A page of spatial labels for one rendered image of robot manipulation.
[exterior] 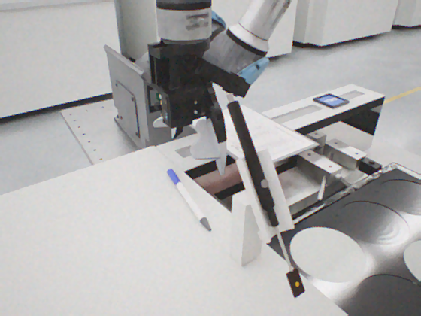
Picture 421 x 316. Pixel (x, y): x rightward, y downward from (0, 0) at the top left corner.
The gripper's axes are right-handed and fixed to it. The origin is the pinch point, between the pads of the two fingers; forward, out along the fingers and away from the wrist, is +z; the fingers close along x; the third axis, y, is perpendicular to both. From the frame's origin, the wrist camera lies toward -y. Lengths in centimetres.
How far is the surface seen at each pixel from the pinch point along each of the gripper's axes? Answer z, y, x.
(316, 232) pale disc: 4.6, -5.9, 21.9
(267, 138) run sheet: -2.4, -10.6, 5.4
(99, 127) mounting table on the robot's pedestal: 12.4, 3.3, -45.5
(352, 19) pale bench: 58, -422, -257
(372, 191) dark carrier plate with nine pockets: 4.5, -21.6, 20.8
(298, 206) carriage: 7.8, -11.5, 13.7
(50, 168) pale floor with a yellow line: 94, 4, -172
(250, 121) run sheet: -2.4, -12.6, -1.3
